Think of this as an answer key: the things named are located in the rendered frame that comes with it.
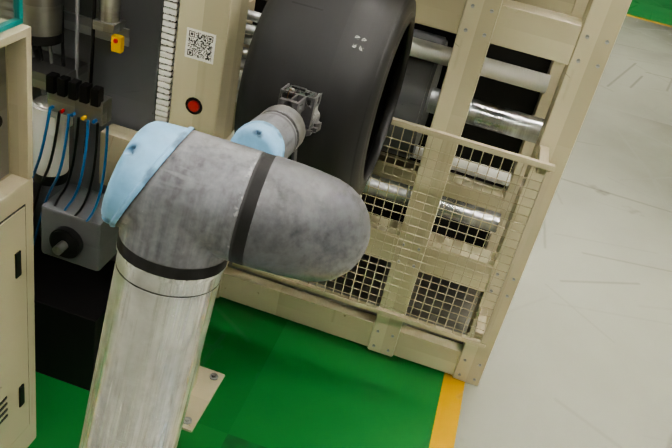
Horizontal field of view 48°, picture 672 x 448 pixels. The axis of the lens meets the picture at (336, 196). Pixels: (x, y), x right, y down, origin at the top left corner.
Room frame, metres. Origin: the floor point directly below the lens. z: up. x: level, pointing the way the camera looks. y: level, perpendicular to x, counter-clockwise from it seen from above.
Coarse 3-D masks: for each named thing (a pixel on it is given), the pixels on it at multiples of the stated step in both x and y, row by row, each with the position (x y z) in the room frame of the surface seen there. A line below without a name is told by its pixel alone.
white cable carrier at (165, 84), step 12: (168, 0) 1.75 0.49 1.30; (168, 12) 1.73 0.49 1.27; (168, 24) 1.73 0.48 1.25; (168, 36) 1.73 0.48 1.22; (168, 48) 1.73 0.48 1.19; (168, 60) 1.73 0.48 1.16; (168, 72) 1.73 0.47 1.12; (168, 84) 1.73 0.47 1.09; (168, 96) 1.73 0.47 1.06; (156, 108) 1.73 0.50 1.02; (168, 108) 1.73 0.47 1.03; (156, 120) 1.74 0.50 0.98; (168, 120) 1.73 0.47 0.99
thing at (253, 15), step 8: (256, 0) 2.24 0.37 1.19; (264, 0) 2.23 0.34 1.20; (248, 8) 2.18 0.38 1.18; (256, 8) 2.24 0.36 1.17; (248, 16) 2.11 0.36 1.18; (256, 16) 2.11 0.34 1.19; (248, 24) 2.11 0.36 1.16; (256, 24) 2.24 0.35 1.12; (248, 32) 2.10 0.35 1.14; (248, 40) 2.11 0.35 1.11; (248, 48) 2.11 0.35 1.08; (240, 72) 2.11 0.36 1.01; (240, 80) 2.11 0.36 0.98
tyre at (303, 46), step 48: (288, 0) 1.59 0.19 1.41; (336, 0) 1.60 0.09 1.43; (384, 0) 1.63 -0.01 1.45; (288, 48) 1.51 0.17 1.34; (336, 48) 1.51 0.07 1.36; (384, 48) 1.55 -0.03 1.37; (240, 96) 1.51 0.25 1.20; (336, 96) 1.46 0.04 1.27; (384, 96) 1.96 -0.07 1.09; (336, 144) 1.44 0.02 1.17
